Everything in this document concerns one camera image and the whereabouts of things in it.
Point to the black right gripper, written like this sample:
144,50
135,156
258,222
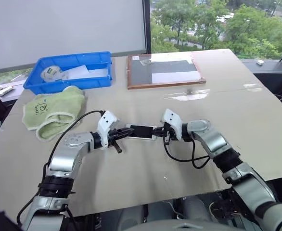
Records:
168,134

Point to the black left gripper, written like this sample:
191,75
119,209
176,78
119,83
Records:
112,137

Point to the white smartphone with black screen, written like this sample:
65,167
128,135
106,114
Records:
143,131

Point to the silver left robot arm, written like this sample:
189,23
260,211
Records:
64,158

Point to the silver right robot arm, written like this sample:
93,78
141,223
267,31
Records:
215,142

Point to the white paper rectangle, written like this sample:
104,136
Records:
174,77

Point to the wooden framed dark board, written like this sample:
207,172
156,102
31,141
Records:
141,74

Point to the green towel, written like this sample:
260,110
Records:
54,108

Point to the blue plastic bin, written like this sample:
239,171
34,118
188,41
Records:
66,85

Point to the small white label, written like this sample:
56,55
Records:
135,57

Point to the white paper sheet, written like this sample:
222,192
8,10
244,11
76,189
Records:
76,71

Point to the grey rounded leg shape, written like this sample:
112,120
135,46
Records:
196,209

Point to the clear tape roll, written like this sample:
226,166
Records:
50,73

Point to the white roller blind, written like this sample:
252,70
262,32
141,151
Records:
64,29

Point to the small white box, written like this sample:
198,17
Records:
260,62

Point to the white power strip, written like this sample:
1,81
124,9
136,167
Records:
3,90

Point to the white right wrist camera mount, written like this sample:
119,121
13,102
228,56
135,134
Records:
172,119

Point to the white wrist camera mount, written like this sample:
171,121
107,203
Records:
172,119
106,122

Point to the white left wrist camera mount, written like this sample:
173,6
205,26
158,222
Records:
106,122

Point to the black window frame post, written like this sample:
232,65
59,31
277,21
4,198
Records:
147,24

